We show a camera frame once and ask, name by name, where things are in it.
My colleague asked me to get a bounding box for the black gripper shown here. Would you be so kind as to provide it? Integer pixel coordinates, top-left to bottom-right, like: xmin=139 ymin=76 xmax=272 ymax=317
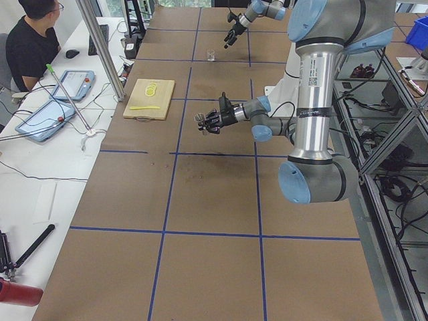
xmin=199 ymin=107 xmax=238 ymax=134
xmin=223 ymin=21 xmax=247 ymax=49

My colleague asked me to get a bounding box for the steel jigger cup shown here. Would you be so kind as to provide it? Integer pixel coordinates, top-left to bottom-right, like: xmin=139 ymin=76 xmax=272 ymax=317
xmin=194 ymin=113 xmax=207 ymax=136

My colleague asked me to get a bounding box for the clear glass measuring cup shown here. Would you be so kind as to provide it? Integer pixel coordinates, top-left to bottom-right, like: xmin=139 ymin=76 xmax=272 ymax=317
xmin=207 ymin=49 xmax=215 ymax=62

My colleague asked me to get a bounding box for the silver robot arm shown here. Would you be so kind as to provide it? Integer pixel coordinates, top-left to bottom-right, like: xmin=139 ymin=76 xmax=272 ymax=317
xmin=224 ymin=0 xmax=297 ymax=49
xmin=195 ymin=1 xmax=396 ymax=204

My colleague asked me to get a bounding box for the bamboo cutting board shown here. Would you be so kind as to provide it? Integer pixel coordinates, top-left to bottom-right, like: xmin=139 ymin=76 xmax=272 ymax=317
xmin=123 ymin=79 xmax=175 ymax=120

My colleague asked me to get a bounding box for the yellow plastic knife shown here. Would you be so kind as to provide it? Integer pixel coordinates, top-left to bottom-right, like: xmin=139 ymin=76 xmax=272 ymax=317
xmin=129 ymin=105 xmax=161 ymax=110

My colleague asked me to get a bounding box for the black power adapter box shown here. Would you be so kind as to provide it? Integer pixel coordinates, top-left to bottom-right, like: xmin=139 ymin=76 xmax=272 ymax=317
xmin=124 ymin=35 xmax=140 ymax=60

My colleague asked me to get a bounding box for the black keyboard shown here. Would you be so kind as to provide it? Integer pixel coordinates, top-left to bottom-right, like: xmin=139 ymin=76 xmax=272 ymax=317
xmin=88 ymin=23 xmax=110 ymax=56

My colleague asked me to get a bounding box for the blue teach pendant far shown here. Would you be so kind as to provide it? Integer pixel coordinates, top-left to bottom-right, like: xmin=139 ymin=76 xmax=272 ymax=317
xmin=58 ymin=70 xmax=95 ymax=102

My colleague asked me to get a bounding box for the blue teach pendant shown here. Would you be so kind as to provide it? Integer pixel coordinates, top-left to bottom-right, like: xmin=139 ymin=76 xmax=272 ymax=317
xmin=15 ymin=100 xmax=75 ymax=142
xmin=58 ymin=70 xmax=95 ymax=102

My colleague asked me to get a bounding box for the black computer mouse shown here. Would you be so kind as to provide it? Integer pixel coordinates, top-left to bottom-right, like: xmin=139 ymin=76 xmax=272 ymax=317
xmin=66 ymin=49 xmax=80 ymax=59

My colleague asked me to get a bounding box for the blue teach pendant near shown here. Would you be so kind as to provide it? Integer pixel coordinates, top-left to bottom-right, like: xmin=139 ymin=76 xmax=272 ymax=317
xmin=15 ymin=100 xmax=75 ymax=142

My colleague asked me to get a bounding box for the silver rod green tip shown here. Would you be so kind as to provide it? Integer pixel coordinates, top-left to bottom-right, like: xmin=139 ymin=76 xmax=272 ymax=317
xmin=46 ymin=64 xmax=94 ymax=136

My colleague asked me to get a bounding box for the blue plastic bin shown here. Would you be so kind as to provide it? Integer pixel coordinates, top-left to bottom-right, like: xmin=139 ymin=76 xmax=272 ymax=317
xmin=405 ymin=16 xmax=428 ymax=50

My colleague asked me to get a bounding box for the person in black shirt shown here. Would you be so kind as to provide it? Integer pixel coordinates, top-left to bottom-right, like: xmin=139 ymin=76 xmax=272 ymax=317
xmin=5 ymin=0 xmax=64 ymax=92

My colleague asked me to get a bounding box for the black tripod stand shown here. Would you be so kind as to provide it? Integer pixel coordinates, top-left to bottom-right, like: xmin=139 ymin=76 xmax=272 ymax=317
xmin=0 ymin=223 xmax=56 ymax=282

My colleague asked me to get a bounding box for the red cylinder bottle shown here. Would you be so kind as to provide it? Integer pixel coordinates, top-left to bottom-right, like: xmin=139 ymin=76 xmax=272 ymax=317
xmin=0 ymin=278 xmax=43 ymax=307

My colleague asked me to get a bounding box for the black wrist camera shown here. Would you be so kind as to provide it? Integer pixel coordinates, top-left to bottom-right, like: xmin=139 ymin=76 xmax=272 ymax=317
xmin=227 ymin=10 xmax=241 ymax=23
xmin=219 ymin=92 xmax=232 ymax=114

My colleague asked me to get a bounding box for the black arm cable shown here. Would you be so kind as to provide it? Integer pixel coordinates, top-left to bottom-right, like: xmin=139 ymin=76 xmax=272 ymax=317
xmin=269 ymin=101 xmax=298 ymax=134

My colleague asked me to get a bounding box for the aluminium frame post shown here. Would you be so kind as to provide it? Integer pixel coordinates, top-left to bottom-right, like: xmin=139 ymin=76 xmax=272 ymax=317
xmin=76 ymin=0 xmax=125 ymax=102

